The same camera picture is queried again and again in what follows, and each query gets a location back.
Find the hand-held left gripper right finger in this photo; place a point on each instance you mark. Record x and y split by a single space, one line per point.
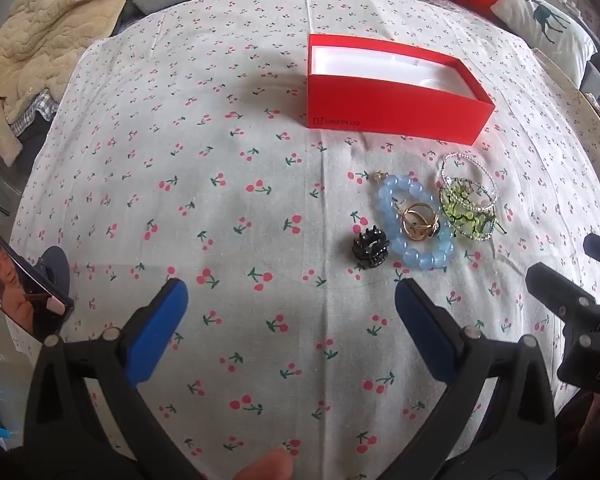
425 332

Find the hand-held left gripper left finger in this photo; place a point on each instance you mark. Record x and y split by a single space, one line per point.
155 330

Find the black hair claw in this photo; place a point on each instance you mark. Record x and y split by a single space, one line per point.
370 247

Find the red cardboard box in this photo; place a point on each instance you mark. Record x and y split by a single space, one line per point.
395 92

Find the person's left hand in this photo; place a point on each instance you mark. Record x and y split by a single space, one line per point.
265 466

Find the black round object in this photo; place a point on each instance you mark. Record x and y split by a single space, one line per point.
57 272

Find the cherry print bed sheet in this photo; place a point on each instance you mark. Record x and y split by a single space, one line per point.
180 160

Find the white deer print pillow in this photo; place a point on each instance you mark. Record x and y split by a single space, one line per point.
545 25

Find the plaid cloth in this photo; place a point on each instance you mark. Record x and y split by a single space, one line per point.
37 110

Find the beige quilted blanket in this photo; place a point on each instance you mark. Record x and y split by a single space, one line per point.
45 35

